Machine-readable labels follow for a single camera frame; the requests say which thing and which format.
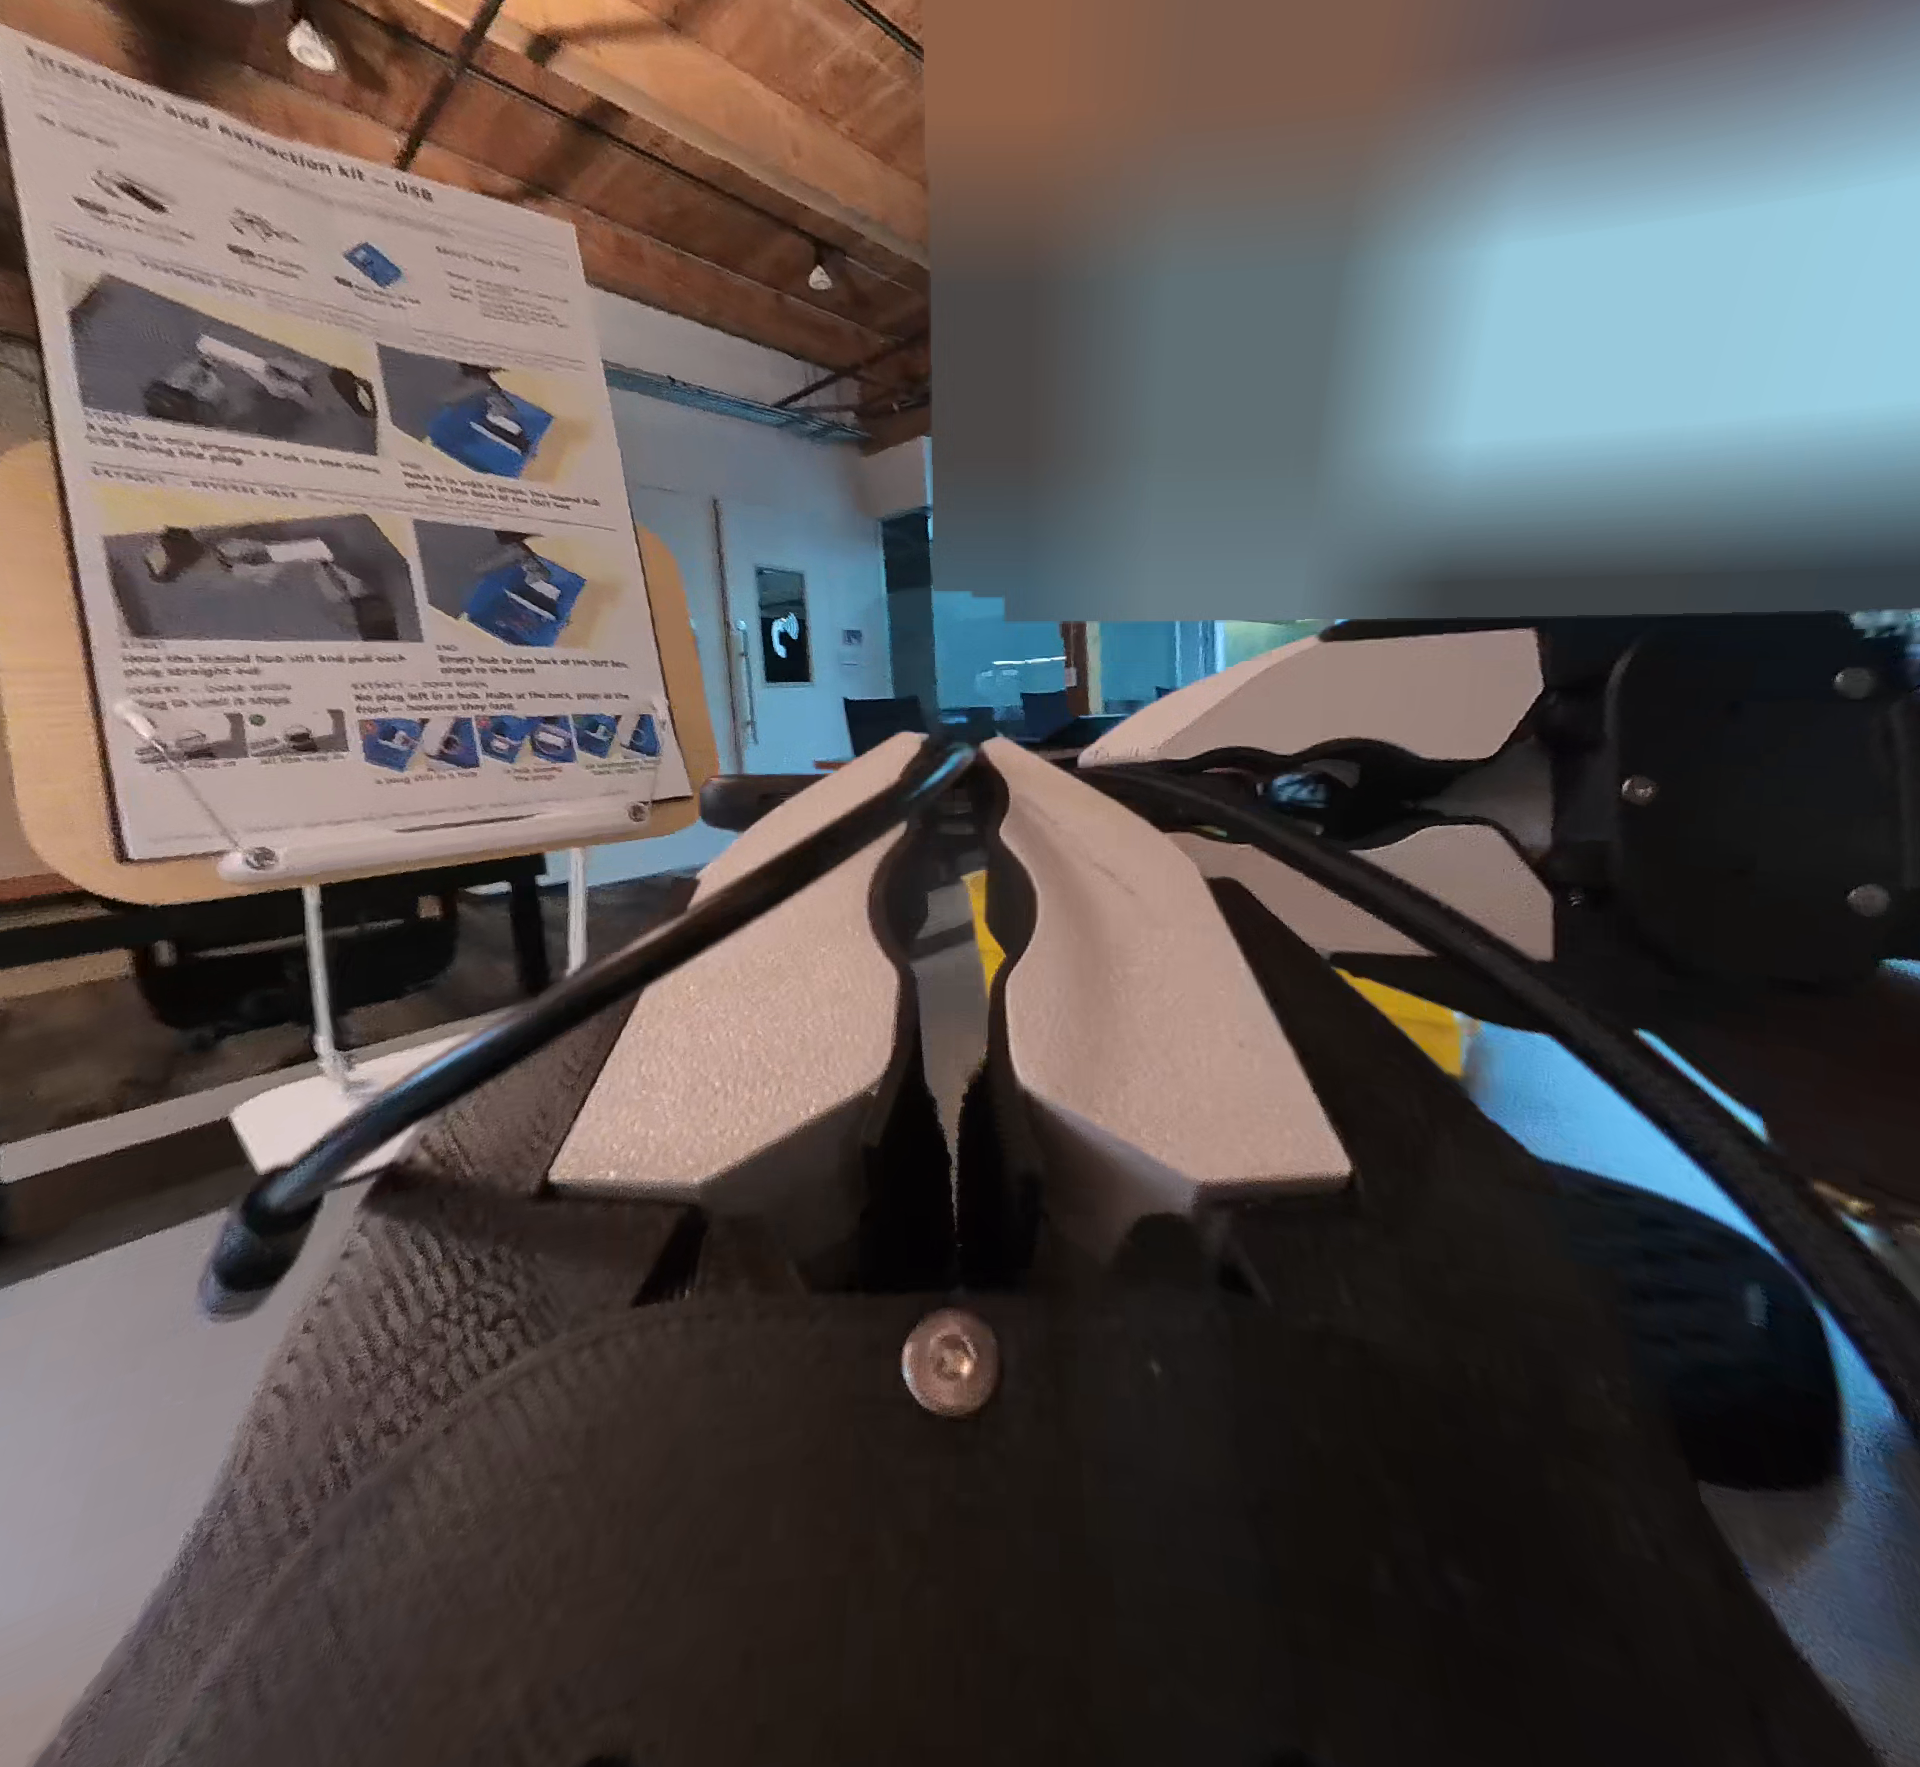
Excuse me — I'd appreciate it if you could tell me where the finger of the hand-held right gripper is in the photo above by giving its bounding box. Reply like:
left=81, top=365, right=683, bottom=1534
left=1191, top=784, right=1558, bottom=963
left=1079, top=624, right=1549, bottom=808

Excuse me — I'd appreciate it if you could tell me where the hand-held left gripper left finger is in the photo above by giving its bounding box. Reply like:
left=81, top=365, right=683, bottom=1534
left=548, top=732, right=960, bottom=1293

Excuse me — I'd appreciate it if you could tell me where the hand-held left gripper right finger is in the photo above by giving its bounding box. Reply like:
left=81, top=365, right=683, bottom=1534
left=957, top=739, right=1355, bottom=1276

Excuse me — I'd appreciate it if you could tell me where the yellow plastic bin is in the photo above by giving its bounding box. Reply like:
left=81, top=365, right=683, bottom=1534
left=966, top=873, right=1467, bottom=1070

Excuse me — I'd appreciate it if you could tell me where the black phone sign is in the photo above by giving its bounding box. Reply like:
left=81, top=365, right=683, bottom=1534
left=753, top=567, right=813, bottom=685

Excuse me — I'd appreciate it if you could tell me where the black wrist rest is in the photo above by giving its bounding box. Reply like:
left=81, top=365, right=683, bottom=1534
left=1545, top=1166, right=1851, bottom=1490

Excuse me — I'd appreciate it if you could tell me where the printed instruction sheet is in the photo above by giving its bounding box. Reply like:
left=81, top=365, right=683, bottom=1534
left=0, top=24, right=695, bottom=865

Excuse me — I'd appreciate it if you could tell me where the wooden display board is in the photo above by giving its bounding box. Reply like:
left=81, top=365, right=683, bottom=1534
left=0, top=440, right=725, bottom=907

